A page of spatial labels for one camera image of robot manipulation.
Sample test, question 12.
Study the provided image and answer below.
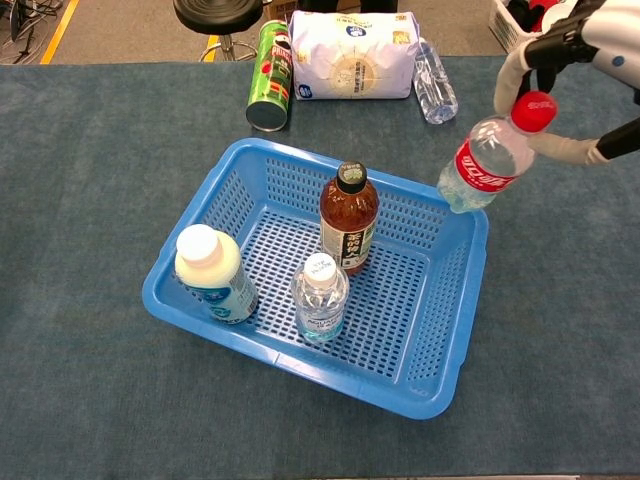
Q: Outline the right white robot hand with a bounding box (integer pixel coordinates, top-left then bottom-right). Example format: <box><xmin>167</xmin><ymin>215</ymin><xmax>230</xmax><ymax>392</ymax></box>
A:
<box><xmin>493</xmin><ymin>0</ymin><xmax>640</xmax><ymax>166</ymax></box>

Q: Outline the red-capped water bottle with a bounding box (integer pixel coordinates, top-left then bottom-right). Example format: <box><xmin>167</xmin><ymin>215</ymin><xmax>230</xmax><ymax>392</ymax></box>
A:
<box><xmin>436</xmin><ymin>92</ymin><xmax>558</xmax><ymax>215</ymax></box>

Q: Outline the brown glass bottle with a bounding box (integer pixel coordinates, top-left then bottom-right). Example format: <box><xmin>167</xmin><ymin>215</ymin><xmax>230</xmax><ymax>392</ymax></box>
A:
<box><xmin>319</xmin><ymin>160</ymin><xmax>380</xmax><ymax>276</ymax></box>

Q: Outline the empty clear plastic bottle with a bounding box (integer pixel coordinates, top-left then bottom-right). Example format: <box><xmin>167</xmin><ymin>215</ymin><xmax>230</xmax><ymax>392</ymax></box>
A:
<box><xmin>412</xmin><ymin>37</ymin><xmax>459</xmax><ymax>125</ymax></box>

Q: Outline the clear plastic water bottle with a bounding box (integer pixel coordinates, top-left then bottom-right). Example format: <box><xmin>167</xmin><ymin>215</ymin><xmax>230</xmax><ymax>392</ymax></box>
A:
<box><xmin>290</xmin><ymin>252</ymin><xmax>350</xmax><ymax>343</ymax></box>

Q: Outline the white plastic storage basket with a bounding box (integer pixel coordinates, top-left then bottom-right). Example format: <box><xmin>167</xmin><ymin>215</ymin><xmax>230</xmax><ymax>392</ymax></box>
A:
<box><xmin>488</xmin><ymin>0</ymin><xmax>551</xmax><ymax>54</ymax></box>

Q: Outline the white flour bag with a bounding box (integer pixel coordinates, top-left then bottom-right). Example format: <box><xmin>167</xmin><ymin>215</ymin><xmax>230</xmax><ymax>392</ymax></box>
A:
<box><xmin>288</xmin><ymin>9</ymin><xmax>420</xmax><ymax>101</ymax></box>

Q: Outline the brown cardboard box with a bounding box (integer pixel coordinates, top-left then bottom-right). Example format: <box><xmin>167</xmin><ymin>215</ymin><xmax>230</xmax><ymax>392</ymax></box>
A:
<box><xmin>262</xmin><ymin>0</ymin><xmax>301</xmax><ymax>24</ymax></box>

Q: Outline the green Pringles can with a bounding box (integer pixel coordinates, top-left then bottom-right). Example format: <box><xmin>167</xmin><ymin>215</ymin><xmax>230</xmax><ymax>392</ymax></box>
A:
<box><xmin>245</xmin><ymin>19</ymin><xmax>293</xmax><ymax>132</ymax></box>

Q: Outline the black round stool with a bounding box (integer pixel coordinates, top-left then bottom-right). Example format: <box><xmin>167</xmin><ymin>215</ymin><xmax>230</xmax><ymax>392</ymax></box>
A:
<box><xmin>172</xmin><ymin>0</ymin><xmax>264</xmax><ymax>62</ymax></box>

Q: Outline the blue perforated plastic basket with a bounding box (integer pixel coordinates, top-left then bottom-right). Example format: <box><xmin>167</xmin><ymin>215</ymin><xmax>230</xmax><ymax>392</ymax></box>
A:
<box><xmin>142</xmin><ymin>137</ymin><xmax>490</xmax><ymax>420</ymax></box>

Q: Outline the white-lidded jar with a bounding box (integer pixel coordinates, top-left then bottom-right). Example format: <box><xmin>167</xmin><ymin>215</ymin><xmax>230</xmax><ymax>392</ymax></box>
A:
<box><xmin>174</xmin><ymin>223</ymin><xmax>259</xmax><ymax>325</ymax></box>

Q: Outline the teal felt table cloth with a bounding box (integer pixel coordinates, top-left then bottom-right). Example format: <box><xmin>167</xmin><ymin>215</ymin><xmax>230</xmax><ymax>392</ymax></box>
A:
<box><xmin>0</xmin><ymin>54</ymin><xmax>640</xmax><ymax>480</ymax></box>

